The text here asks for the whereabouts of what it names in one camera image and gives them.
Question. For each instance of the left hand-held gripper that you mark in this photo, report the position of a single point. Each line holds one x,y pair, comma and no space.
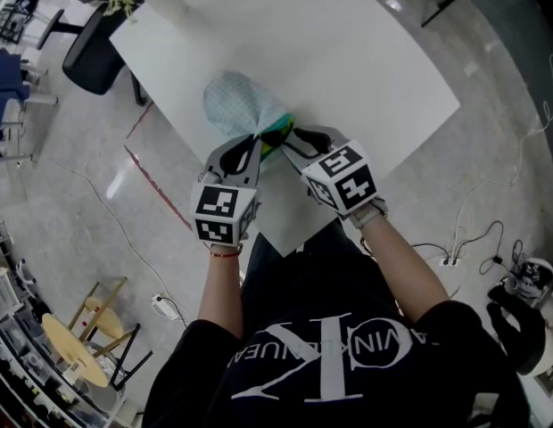
218,208

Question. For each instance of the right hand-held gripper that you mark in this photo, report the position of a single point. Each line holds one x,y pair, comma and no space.
343,181

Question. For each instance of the light blue fabric pouch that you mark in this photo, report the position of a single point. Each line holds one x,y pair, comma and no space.
236,101

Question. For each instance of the person's right forearm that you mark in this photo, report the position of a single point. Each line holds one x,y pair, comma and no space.
401,270

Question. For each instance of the person's left forearm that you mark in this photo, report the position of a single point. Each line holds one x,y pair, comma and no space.
220,292

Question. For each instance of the white wristband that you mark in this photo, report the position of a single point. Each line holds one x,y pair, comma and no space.
368,214

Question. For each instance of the person's black trousers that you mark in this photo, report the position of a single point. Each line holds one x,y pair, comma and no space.
303,279

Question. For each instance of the white power strip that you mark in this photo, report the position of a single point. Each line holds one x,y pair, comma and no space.
162,305

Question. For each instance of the white floor socket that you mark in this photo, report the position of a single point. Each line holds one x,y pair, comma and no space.
449,260

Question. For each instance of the black office chair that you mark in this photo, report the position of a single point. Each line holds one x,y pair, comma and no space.
91,60

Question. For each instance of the round wooden stool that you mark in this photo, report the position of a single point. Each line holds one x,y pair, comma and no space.
104,321

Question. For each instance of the person's black printed t-shirt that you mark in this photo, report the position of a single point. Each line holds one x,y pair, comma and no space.
200,372

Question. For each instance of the round wooden table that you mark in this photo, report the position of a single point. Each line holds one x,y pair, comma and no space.
76,350

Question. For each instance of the blue covered table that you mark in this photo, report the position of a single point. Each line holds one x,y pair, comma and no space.
4,78

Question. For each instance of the black and white sneaker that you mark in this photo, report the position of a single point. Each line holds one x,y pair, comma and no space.
533,274

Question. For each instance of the cluttered storage shelf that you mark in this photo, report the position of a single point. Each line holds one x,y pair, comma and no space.
18,328

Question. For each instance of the black metal frame stand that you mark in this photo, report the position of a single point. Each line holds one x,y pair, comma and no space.
11,18

